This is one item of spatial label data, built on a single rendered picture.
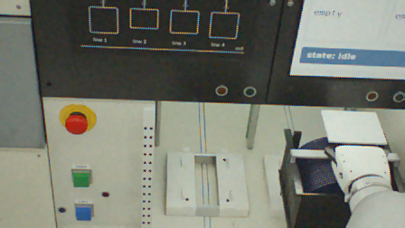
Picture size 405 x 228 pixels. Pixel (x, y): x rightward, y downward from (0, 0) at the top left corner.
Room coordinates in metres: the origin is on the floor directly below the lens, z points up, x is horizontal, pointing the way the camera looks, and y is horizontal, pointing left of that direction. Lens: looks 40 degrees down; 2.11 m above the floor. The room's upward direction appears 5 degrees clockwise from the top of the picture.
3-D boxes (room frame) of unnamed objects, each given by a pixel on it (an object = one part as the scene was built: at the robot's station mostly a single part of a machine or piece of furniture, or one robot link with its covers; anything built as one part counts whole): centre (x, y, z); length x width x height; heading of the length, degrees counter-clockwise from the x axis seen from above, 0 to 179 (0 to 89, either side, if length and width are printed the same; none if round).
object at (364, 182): (0.84, -0.33, 1.25); 0.09 x 0.03 x 0.08; 95
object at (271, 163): (1.21, -0.30, 0.89); 0.22 x 0.21 x 0.04; 5
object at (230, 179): (1.19, -0.03, 0.89); 0.22 x 0.21 x 0.04; 5
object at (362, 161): (0.90, -0.32, 1.25); 0.11 x 0.10 x 0.07; 5
